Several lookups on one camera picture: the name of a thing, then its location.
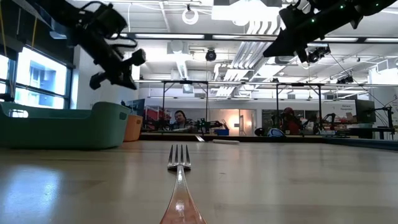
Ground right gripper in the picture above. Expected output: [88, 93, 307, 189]
[262, 1, 343, 63]

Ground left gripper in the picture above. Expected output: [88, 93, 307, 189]
[73, 27, 147, 91]

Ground orange-handled fork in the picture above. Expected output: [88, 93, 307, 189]
[159, 143, 208, 224]

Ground small monitor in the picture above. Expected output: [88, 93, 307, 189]
[126, 98, 146, 116]

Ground orange plastic bin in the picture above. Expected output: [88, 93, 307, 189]
[123, 114, 144, 143]

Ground person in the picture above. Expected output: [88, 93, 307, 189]
[279, 107, 307, 134]
[169, 110, 195, 131]

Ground black rig beam with lights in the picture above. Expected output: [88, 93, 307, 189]
[49, 30, 398, 44]

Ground blue and white helmet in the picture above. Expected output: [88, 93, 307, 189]
[266, 127, 286, 138]

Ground window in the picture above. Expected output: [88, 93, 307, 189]
[0, 46, 74, 110]

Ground teal plastic bin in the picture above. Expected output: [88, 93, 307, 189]
[0, 101, 131, 151]

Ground dark monitor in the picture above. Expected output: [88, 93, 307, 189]
[354, 99, 377, 124]

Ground black hanging camera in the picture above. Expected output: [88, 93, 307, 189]
[306, 45, 331, 65]
[336, 75, 354, 85]

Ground black station frame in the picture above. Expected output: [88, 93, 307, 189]
[275, 82, 324, 133]
[160, 79, 210, 135]

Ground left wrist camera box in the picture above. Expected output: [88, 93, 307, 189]
[81, 1, 128, 35]

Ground white cable coil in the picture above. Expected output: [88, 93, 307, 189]
[181, 7, 200, 26]

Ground black aluminium table frame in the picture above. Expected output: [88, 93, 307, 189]
[138, 132, 398, 151]

